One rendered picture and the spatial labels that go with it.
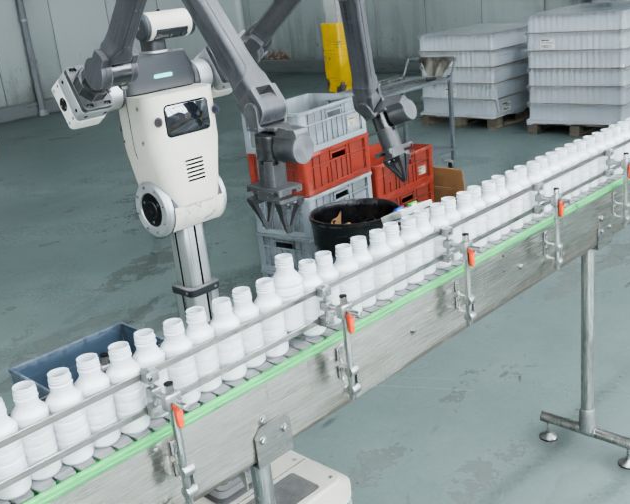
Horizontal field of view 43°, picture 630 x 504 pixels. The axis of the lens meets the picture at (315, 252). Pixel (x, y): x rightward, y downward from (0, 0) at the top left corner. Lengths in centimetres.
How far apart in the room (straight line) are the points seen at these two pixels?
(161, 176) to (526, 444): 176
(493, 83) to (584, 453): 615
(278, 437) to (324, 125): 276
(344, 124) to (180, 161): 231
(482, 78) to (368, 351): 723
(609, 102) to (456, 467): 563
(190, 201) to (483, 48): 691
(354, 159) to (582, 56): 416
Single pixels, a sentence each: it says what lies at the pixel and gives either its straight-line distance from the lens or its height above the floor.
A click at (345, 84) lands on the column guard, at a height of 23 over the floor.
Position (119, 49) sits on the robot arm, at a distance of 195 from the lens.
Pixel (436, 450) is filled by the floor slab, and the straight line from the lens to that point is 319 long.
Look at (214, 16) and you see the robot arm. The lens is 167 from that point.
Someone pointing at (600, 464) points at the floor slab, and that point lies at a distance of 314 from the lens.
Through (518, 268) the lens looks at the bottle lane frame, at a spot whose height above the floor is 90.
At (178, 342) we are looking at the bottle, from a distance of 153.
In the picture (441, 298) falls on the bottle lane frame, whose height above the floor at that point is 94.
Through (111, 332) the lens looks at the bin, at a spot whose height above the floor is 93.
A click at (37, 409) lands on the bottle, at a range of 141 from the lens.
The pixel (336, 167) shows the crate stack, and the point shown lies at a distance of 437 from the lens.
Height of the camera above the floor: 174
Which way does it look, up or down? 19 degrees down
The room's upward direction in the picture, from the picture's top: 6 degrees counter-clockwise
